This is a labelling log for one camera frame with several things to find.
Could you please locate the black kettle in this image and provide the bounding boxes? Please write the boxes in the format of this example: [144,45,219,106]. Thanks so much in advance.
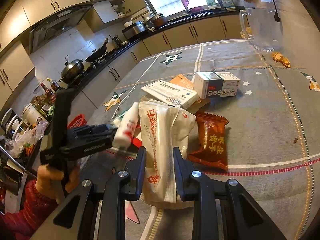
[110,35,123,48]

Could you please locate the clear glass pitcher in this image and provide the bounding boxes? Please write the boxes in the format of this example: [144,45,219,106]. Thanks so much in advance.
[239,8,281,52]

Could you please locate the dark red snack packet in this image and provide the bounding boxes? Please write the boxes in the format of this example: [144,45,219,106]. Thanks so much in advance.
[187,112,229,172]

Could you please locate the steel wok with lid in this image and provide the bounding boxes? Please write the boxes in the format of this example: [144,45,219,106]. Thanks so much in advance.
[59,59,84,84]

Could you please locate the range hood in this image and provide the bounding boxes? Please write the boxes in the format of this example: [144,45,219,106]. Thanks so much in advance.
[28,4,93,54]

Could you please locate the orange medicine box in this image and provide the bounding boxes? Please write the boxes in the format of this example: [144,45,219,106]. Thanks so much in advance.
[169,74,194,90]

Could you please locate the red plastic basket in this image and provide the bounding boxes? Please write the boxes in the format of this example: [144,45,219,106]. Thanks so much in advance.
[67,114,87,129]

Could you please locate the orange peel pieces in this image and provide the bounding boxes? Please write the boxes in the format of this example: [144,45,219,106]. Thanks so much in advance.
[271,51,291,68]

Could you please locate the crumpled plastic bags on counter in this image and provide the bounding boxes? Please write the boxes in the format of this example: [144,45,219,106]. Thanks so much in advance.
[1,121,48,158]

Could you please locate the left hand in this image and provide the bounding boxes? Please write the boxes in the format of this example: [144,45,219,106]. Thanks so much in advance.
[35,163,80,204]

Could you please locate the dark cooking pot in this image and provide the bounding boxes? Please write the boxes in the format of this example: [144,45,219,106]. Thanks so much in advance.
[149,12,168,29]

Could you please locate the red sleeve forearm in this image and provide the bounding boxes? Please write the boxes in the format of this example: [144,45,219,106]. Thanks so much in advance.
[1,180,57,239]

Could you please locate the silver rice cooker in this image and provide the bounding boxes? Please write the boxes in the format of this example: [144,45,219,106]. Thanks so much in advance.
[122,21,147,42]

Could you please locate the white plastic bottle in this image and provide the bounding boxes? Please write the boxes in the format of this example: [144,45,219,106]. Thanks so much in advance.
[112,102,139,149]

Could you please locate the red white paper package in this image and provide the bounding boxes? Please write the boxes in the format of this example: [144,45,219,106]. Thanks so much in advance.
[139,100,196,210]

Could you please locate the green white wrapper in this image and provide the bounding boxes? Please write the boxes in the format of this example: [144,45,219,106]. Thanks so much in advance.
[112,109,137,127]

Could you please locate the hanging black cable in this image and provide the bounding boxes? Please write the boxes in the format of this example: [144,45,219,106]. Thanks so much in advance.
[265,0,281,23]

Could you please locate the dark sauce bottle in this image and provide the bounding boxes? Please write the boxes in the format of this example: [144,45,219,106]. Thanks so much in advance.
[46,78,62,92]

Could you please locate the black frying pan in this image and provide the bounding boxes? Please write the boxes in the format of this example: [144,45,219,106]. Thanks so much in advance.
[85,38,108,63]

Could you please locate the long white medicine box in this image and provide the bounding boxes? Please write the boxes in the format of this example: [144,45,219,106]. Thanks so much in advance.
[141,80,200,109]

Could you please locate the grey patterned tablecloth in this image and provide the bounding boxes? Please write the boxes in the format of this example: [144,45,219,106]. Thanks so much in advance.
[88,40,319,239]

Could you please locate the white green medicine box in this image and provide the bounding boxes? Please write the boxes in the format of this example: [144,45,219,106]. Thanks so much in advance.
[193,72,241,99]

